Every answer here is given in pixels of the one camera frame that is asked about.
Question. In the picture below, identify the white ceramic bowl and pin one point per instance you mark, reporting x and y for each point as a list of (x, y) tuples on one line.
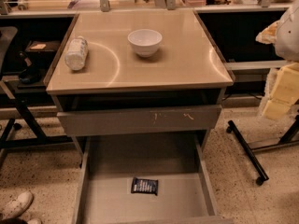
[(145, 42)]

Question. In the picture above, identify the grey drawer cabinet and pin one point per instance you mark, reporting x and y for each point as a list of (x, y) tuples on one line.
[(185, 71)]

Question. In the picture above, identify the black wheeled stand base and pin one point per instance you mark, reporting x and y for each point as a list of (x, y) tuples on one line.
[(289, 138)]

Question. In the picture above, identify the black box with note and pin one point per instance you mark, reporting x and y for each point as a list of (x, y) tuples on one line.
[(43, 46)]

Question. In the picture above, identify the black chair frame left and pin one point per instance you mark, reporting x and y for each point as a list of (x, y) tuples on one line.
[(7, 35)]

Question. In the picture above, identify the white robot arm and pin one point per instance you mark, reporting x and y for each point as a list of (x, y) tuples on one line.
[(284, 36)]

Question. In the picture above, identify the white shoe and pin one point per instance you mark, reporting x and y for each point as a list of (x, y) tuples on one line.
[(17, 206)]

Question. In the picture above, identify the grey top drawer front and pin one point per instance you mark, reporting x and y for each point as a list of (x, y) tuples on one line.
[(140, 120)]

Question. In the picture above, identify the clear plastic water bottle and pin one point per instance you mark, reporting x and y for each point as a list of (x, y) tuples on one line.
[(76, 54)]

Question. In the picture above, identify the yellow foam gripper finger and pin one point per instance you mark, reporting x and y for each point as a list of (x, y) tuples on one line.
[(284, 93)]

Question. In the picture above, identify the open middle drawer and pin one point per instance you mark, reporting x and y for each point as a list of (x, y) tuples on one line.
[(110, 163)]

